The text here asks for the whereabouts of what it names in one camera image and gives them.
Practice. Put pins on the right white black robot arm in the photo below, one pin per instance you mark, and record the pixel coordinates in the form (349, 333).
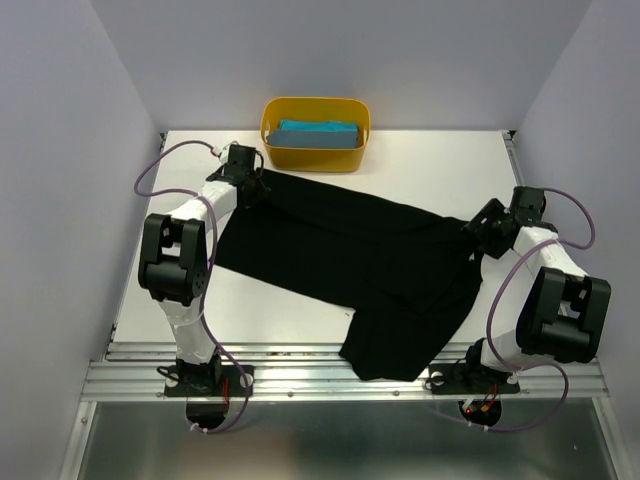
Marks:
(500, 353)

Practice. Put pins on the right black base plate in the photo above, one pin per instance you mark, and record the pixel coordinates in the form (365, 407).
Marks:
(459, 379)

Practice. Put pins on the aluminium front rail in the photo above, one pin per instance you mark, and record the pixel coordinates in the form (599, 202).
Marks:
(309, 372)

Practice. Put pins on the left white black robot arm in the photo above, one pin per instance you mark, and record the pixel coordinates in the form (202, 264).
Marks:
(176, 259)

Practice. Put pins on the grey blue folded t shirt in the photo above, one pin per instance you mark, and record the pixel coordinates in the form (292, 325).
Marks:
(313, 139)

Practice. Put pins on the black t shirt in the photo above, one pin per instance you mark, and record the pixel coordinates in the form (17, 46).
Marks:
(410, 276)

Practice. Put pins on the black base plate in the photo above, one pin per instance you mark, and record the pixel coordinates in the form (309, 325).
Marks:
(459, 379)
(201, 381)

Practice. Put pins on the right aluminium side rail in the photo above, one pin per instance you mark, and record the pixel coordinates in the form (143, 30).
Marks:
(542, 329)

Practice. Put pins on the teal folded t shirt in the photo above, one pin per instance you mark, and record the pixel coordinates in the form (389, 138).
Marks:
(329, 126)

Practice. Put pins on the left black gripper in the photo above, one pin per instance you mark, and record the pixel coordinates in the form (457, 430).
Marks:
(259, 193)

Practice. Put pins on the yellow plastic basket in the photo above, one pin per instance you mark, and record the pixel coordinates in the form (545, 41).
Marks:
(316, 109)

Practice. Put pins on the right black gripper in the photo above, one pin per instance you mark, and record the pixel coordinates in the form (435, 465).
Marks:
(492, 209)

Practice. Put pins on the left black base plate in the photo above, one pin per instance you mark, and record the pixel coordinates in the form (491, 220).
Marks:
(201, 381)

